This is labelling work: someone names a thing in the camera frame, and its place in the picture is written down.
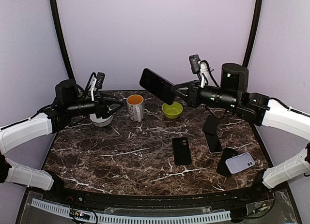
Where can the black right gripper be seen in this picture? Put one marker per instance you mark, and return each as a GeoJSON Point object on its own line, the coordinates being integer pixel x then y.
{"type": "Point", "coordinates": [193, 99]}

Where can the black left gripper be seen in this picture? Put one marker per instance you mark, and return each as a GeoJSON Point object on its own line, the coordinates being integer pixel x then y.
{"type": "Point", "coordinates": [103, 111]}

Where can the black phone case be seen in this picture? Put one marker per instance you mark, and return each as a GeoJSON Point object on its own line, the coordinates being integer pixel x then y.
{"type": "Point", "coordinates": [181, 151]}

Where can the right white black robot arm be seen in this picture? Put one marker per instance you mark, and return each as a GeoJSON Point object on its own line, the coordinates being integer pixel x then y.
{"type": "Point", "coordinates": [255, 108]}

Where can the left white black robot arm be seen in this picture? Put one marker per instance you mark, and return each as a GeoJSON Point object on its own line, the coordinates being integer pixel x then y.
{"type": "Point", "coordinates": [48, 120]}

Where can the black phone on table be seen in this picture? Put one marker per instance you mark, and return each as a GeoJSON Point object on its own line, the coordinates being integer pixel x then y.
{"type": "Point", "coordinates": [210, 125]}

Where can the black phone under lavender case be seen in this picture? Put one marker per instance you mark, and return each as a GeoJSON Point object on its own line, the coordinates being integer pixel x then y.
{"type": "Point", "coordinates": [222, 168]}

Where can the white scalloped bowl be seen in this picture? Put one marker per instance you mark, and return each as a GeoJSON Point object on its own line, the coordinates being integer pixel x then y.
{"type": "Point", "coordinates": [101, 122]}

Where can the green bowl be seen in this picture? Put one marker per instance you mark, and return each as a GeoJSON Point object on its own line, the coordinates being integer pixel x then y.
{"type": "Point", "coordinates": [172, 111]}

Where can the white mug orange inside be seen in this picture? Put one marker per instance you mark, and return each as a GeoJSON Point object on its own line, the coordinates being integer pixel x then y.
{"type": "Point", "coordinates": [135, 107]}

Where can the white-edged smartphone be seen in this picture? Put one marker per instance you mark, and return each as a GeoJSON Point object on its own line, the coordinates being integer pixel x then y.
{"type": "Point", "coordinates": [213, 143]}

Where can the small circuit board with leds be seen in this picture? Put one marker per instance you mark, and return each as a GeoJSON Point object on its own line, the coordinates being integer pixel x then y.
{"type": "Point", "coordinates": [79, 215]}

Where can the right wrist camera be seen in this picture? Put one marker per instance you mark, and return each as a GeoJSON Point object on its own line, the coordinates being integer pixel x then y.
{"type": "Point", "coordinates": [200, 68]}

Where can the white slotted cable duct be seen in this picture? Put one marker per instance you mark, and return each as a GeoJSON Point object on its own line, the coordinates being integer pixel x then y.
{"type": "Point", "coordinates": [102, 218]}

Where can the right black frame post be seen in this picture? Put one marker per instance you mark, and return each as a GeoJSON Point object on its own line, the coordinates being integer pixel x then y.
{"type": "Point", "coordinates": [253, 31]}

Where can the black frame post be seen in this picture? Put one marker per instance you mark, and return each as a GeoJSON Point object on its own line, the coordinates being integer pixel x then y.
{"type": "Point", "coordinates": [60, 37]}
{"type": "Point", "coordinates": [253, 31]}

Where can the left black frame post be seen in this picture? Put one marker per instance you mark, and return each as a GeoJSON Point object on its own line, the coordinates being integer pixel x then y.
{"type": "Point", "coordinates": [60, 37]}

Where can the black front table rail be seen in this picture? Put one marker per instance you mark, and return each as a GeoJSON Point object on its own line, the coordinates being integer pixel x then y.
{"type": "Point", "coordinates": [235, 199]}

